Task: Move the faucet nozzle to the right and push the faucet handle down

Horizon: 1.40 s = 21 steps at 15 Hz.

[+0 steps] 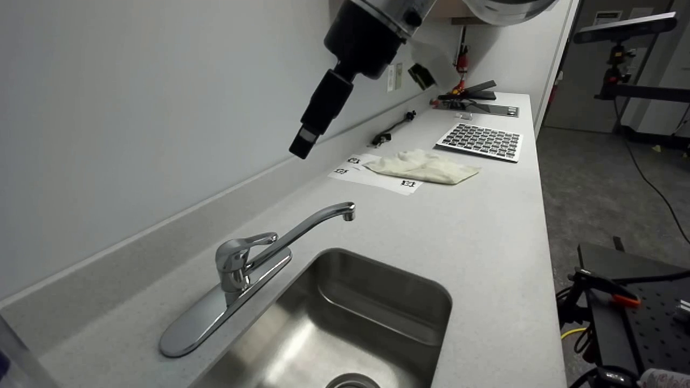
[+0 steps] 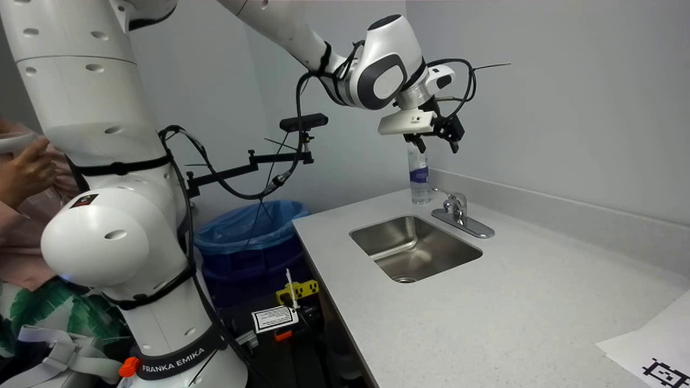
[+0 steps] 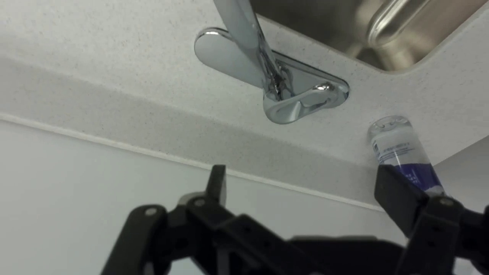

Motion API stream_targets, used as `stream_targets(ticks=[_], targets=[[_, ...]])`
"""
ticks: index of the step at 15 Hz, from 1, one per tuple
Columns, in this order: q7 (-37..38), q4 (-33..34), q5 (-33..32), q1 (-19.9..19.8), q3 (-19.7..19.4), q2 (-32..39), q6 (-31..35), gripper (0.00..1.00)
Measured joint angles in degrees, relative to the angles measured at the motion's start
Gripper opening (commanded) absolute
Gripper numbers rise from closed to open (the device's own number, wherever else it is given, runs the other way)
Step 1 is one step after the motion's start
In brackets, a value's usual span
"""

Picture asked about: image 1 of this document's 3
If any gray flat panel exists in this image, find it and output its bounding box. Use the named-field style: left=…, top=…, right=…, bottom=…
left=570, top=11, right=678, bottom=44

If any dark flat tray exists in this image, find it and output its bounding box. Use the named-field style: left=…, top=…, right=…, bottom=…
left=458, top=101, right=522, bottom=120

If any chrome faucet spout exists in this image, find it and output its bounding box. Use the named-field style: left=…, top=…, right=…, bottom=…
left=245, top=199, right=358, bottom=273

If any black floor cable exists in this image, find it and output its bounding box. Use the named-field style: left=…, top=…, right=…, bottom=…
left=623, top=138, right=690, bottom=247

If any chrome faucet lever handle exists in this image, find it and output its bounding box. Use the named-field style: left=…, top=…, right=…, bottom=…
left=212, top=230, right=283, bottom=290

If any grey keyboard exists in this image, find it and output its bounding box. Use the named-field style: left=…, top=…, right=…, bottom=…
left=432, top=120, right=523, bottom=165

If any red and black clamp tool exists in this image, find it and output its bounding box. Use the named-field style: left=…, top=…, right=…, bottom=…
left=451, top=26, right=471, bottom=93

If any yellow cable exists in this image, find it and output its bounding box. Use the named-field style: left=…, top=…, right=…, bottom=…
left=557, top=324, right=588, bottom=344

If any white crumpled cloth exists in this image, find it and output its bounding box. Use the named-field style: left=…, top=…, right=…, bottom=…
left=359, top=146, right=482, bottom=188

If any metal sink drain strainer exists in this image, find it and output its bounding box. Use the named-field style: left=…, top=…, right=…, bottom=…
left=322, top=369, right=383, bottom=388

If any black rod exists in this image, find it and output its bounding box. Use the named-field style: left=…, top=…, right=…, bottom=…
left=369, top=107, right=419, bottom=149

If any black tools pile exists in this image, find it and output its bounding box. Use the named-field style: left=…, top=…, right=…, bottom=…
left=428, top=78, right=500, bottom=111

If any red handled tool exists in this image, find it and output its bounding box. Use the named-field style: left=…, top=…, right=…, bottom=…
left=570, top=267, right=644, bottom=312

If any chrome faucet base plate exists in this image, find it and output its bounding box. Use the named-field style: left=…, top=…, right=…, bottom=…
left=155, top=245, right=292, bottom=359

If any black perforated table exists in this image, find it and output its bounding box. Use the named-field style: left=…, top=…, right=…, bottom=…
left=575, top=241, right=690, bottom=376

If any white paper with markers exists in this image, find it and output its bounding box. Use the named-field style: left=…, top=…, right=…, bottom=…
left=327, top=152, right=425, bottom=195

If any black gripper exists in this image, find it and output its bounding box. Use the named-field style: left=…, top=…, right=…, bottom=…
left=287, top=0, right=414, bottom=162

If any black stand with red clamp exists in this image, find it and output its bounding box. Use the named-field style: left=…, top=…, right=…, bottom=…
left=593, top=40, right=690, bottom=103

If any stainless steel sink basin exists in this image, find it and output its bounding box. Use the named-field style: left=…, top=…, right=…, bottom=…
left=188, top=247, right=455, bottom=388

